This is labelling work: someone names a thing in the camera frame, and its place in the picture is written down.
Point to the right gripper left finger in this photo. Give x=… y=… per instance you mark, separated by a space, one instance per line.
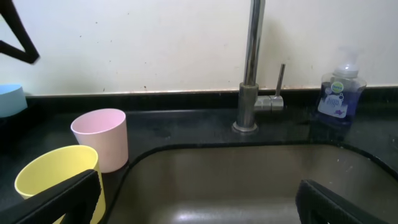
x=77 y=193

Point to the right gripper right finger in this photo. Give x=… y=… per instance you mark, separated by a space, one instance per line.
x=317 y=205

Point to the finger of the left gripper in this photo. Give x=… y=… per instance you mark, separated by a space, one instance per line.
x=29 y=56

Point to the yellow cup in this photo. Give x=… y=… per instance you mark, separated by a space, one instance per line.
x=56 y=166

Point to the pink cup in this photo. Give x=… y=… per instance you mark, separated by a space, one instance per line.
x=105 y=144

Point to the blue cup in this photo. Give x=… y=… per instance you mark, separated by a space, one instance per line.
x=11 y=101

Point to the steel sink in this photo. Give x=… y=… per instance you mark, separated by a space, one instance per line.
x=233 y=180

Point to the blue soap bottle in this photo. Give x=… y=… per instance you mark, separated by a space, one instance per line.
x=339 y=102

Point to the steel tap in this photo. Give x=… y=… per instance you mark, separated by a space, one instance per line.
x=247 y=105

